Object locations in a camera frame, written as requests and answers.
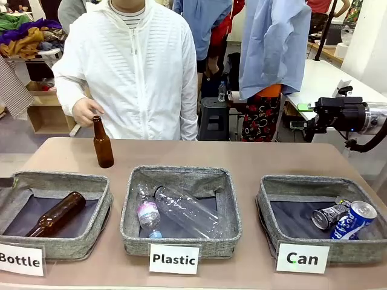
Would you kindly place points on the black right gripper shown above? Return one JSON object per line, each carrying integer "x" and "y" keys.
{"x": 341, "y": 113}

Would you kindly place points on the large brown glass bottle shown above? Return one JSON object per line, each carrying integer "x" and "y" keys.
{"x": 57, "y": 215}

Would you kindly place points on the dark soda can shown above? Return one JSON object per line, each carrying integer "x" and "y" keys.
{"x": 328, "y": 215}

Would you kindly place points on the small brown glass bottle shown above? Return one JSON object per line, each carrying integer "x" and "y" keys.
{"x": 103, "y": 148}

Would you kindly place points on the blue Pocari can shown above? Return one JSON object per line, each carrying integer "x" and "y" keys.
{"x": 355, "y": 220}

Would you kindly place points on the small purple label plastic bottle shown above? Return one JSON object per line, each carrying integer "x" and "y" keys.
{"x": 147, "y": 213}

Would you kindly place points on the large clear plastic bottle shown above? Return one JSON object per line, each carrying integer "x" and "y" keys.
{"x": 190, "y": 211}

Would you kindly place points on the person's left forearm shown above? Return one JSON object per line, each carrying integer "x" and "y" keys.
{"x": 190, "y": 117}

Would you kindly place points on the person's right forearm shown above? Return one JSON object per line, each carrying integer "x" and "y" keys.
{"x": 71, "y": 87}

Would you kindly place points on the grey fabric basket bottle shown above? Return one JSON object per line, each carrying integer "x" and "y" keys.
{"x": 75, "y": 241}

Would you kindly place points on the grey fabric basket can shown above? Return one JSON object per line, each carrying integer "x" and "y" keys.
{"x": 302, "y": 238}

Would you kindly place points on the grey fabric basket plastic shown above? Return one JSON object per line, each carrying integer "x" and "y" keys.
{"x": 181, "y": 178}

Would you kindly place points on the white Can label sign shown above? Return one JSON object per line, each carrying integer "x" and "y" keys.
{"x": 302, "y": 258}

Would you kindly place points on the person's right hand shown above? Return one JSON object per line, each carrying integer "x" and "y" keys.
{"x": 84, "y": 111}

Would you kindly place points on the red floral dress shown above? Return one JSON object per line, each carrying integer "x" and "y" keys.
{"x": 261, "y": 114}

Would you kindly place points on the white tube roll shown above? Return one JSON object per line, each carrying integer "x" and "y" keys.
{"x": 233, "y": 96}

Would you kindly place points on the brown cardboard box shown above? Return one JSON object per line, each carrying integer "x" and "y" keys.
{"x": 45, "y": 119}

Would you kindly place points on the white paper roll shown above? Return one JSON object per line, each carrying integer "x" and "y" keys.
{"x": 341, "y": 50}

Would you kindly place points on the hanging light blue shirt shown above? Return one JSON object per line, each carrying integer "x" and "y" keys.
{"x": 272, "y": 45}

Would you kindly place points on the white Bottle label sign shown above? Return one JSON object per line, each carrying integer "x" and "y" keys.
{"x": 21, "y": 259}

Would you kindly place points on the small clear water bottle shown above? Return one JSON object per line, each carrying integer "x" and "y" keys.
{"x": 222, "y": 92}

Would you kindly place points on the black stand pole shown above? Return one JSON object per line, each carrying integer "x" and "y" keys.
{"x": 326, "y": 30}

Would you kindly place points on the black plastic stool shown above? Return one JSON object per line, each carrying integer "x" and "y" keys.
{"x": 215, "y": 117}

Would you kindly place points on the checkered cloth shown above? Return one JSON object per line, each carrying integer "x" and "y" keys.
{"x": 13, "y": 90}

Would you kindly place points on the person in blue shirt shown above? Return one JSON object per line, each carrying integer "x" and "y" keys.
{"x": 205, "y": 24}

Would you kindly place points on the white clothes rack table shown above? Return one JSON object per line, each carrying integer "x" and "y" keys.
{"x": 50, "y": 54}

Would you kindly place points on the colourful clothes pile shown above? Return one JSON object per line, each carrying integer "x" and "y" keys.
{"x": 24, "y": 36}

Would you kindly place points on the person in white jacket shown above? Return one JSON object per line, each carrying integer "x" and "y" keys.
{"x": 136, "y": 75}

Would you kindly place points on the person in grey jacket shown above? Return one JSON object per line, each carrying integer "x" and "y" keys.
{"x": 68, "y": 12}

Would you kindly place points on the white Plastic label sign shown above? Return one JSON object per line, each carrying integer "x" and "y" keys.
{"x": 173, "y": 259}

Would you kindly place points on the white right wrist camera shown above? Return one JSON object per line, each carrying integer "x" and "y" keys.
{"x": 343, "y": 87}

